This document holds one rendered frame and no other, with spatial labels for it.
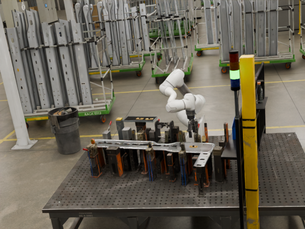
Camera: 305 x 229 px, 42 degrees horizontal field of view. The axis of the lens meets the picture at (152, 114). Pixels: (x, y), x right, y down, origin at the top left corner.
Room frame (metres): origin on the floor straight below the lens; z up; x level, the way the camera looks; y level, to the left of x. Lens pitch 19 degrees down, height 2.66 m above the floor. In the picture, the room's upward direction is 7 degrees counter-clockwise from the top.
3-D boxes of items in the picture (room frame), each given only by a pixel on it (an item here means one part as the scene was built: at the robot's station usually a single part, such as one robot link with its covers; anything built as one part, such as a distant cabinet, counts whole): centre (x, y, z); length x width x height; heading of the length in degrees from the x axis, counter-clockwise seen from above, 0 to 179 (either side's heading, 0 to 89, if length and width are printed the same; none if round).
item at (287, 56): (10.56, -2.93, 0.88); 1.91 x 1.00 x 1.76; 76
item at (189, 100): (3.68, -0.36, 1.48); 0.13 x 0.11 x 0.16; 111
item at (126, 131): (4.14, 0.30, 0.90); 0.13 x 0.10 x 0.41; 157
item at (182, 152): (3.52, -0.24, 0.87); 0.12 x 0.09 x 0.35; 157
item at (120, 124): (4.36, 0.39, 0.92); 0.08 x 0.08 x 0.44; 67
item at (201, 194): (3.28, -0.36, 0.84); 0.11 x 0.06 x 0.29; 157
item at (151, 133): (4.06, 0.02, 0.89); 0.13 x 0.11 x 0.38; 157
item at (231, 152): (3.70, -0.85, 1.01); 0.90 x 0.22 x 0.03; 157
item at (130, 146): (3.86, 0.08, 1.00); 1.38 x 0.22 x 0.02; 67
